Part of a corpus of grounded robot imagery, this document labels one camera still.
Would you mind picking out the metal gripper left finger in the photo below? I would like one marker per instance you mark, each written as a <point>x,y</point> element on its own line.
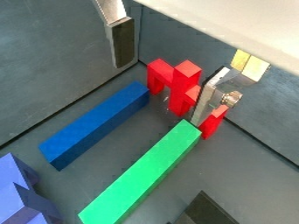
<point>121,30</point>

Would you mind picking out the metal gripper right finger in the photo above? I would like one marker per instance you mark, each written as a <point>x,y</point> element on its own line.
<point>222,87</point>

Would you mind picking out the green bar block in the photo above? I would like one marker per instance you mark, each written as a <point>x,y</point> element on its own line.
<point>126,193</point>

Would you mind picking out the red cross-shaped block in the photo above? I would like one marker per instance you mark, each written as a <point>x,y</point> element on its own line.
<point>181,78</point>

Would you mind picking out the blue bar block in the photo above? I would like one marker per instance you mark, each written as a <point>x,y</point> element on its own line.
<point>66,145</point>

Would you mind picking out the black block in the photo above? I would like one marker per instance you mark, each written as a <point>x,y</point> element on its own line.
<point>205,211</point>

